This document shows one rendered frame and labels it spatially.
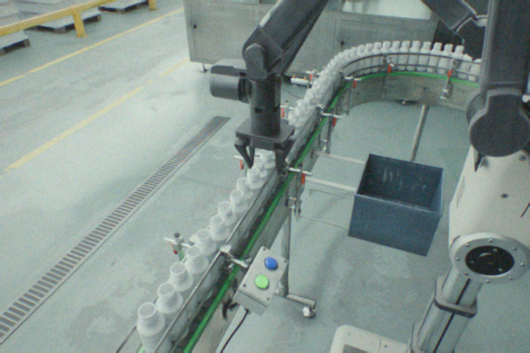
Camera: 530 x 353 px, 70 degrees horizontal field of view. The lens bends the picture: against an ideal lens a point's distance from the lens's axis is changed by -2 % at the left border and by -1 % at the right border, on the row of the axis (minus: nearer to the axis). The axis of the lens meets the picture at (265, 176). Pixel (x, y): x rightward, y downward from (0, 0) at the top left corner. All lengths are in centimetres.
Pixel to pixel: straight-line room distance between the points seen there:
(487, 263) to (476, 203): 17
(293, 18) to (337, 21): 369
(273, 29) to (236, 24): 409
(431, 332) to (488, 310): 125
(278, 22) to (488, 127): 34
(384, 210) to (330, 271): 102
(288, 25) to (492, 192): 52
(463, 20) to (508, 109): 47
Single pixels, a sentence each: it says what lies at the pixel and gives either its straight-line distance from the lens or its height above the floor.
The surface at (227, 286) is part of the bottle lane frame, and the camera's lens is 108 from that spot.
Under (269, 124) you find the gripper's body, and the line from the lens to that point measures 70.
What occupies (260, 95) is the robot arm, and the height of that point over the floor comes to 157.
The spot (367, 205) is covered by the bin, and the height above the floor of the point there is 91.
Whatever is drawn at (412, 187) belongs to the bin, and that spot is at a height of 82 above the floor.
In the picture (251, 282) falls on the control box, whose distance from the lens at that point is 93.
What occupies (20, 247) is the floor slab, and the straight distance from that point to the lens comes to 300.
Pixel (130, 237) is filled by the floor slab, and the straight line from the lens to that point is 275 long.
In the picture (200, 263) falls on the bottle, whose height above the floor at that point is 113.
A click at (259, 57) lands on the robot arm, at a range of 63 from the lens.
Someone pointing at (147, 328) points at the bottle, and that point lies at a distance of 88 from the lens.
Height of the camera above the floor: 185
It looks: 36 degrees down
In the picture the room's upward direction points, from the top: straight up
